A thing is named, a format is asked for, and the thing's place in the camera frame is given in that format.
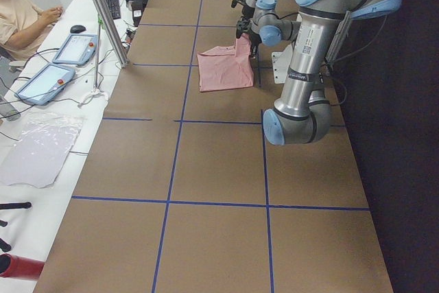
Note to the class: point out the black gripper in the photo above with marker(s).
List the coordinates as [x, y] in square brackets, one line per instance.
[245, 7]
[254, 38]

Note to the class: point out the pink Snoopy t-shirt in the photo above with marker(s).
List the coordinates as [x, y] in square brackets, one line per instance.
[226, 67]

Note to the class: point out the black keyboard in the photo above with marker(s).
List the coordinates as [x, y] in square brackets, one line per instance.
[114, 8]

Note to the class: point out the black computer mouse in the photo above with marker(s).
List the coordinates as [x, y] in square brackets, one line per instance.
[76, 29]

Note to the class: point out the far blue teach pendant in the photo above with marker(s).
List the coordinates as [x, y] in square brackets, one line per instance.
[77, 49]

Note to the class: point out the blue teach pendant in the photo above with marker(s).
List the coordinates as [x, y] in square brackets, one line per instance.
[77, 49]
[46, 84]

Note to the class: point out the near blue teach pendant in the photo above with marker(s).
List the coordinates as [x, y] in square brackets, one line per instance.
[46, 84]

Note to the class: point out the seated person in beige shirt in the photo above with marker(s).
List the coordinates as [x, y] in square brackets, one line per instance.
[24, 27]

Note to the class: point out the clear plastic bag with paper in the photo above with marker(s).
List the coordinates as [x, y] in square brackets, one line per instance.
[38, 156]

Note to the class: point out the red cylinder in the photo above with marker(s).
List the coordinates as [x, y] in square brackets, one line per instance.
[17, 267]

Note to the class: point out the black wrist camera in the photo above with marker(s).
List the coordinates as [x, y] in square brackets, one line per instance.
[242, 27]
[236, 2]

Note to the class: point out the white camera mast with base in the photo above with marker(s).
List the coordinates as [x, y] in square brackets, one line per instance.
[284, 66]

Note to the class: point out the silver aluminium frame post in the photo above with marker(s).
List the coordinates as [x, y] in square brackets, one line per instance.
[111, 30]

